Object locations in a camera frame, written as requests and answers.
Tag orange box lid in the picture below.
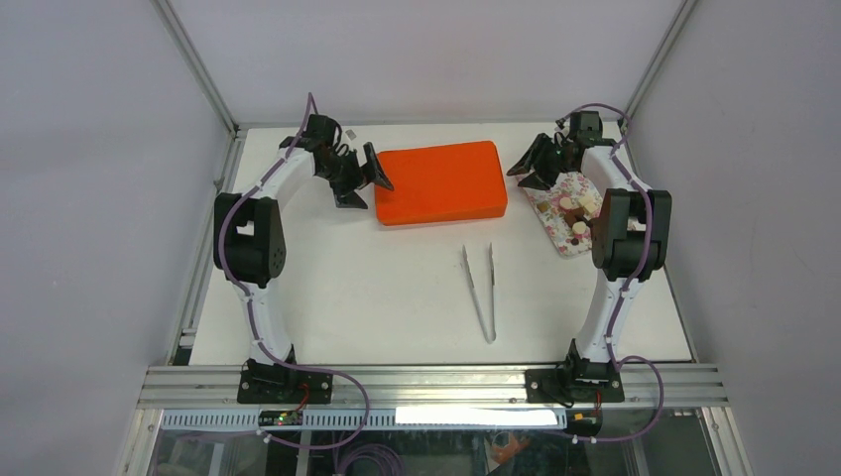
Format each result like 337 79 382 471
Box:
375 141 508 226

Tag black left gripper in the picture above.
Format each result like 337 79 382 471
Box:
317 143 393 209

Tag floral tray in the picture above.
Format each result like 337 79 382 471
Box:
522 173 603 258

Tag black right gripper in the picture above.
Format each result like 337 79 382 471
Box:
507 133 576 190

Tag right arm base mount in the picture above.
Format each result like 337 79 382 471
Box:
524 368 625 408

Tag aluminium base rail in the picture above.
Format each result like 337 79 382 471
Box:
132 363 735 432

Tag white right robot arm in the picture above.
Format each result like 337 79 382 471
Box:
330 103 672 402

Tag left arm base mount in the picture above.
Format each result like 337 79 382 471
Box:
236 367 333 405

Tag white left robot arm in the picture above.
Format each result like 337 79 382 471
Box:
213 113 394 403

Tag metal tongs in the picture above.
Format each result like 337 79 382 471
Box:
460 243 498 345

